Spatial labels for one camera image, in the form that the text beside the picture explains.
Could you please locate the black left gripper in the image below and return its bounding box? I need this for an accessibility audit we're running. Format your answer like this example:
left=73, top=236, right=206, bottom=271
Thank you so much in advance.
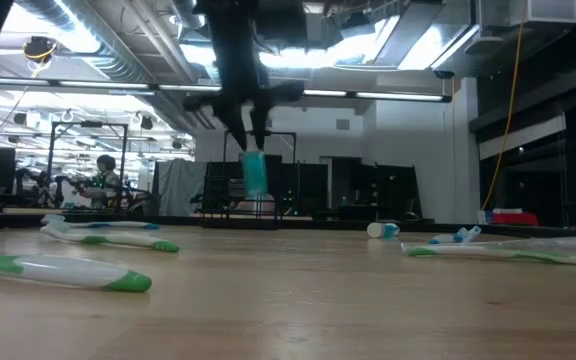
left=182, top=34, right=305, bottom=152

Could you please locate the blue and white toothbrush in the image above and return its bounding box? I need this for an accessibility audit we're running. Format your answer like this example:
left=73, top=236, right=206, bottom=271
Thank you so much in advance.
left=41, top=213, right=161, bottom=232
left=428, top=225, right=483, bottom=246

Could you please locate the teal toothpaste tube white cap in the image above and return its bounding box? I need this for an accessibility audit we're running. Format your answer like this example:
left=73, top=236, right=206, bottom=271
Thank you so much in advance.
left=366, top=221, right=401, bottom=240

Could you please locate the green and white toothbrush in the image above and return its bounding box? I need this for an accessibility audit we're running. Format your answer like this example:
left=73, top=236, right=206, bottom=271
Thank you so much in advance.
left=400, top=241, right=576, bottom=267
left=40, top=219, right=181, bottom=254
left=0, top=252, right=153, bottom=294

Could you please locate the grey curtain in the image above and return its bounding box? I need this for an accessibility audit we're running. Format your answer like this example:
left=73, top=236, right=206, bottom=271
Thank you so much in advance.
left=156, top=158, right=208, bottom=217

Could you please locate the black standing desk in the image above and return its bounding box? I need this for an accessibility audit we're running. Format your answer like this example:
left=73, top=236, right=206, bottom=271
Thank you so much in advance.
left=327, top=157, right=424, bottom=222

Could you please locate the long ceiling light strip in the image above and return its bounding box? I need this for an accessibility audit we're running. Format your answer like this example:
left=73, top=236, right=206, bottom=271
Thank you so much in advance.
left=0, top=76, right=453, bottom=104

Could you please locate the person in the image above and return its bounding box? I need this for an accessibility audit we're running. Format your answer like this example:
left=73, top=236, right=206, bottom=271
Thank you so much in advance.
left=78, top=153, right=122, bottom=209

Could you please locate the red box on desk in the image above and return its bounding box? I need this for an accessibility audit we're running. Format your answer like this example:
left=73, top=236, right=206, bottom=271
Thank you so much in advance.
left=476, top=207, right=524, bottom=225

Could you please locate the white ceiling vent box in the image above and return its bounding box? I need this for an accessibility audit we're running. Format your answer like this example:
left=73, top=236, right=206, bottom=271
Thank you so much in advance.
left=476, top=0, right=576, bottom=29

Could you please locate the black background gantry frame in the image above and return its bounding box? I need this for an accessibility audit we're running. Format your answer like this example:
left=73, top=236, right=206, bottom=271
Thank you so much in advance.
left=46, top=119, right=130, bottom=201
left=221, top=129, right=298, bottom=166

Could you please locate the black wire rack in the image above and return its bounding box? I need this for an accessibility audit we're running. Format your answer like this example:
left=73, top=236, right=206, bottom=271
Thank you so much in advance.
left=200, top=172, right=283, bottom=230

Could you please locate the black aluminium rig frame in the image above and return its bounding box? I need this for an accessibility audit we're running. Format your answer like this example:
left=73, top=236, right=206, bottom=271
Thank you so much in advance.
left=0, top=208, right=576, bottom=239

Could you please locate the silver ventilation duct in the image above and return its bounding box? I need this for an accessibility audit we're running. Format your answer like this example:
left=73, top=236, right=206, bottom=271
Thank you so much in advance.
left=12, top=0, right=169, bottom=86

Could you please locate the black yellow ceiling cord reel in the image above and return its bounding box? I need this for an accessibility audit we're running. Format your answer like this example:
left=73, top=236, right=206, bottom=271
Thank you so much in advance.
left=21, top=34, right=60, bottom=65

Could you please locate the yellow cable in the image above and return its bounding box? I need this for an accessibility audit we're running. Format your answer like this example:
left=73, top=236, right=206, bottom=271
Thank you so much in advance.
left=480, top=0, right=529, bottom=211

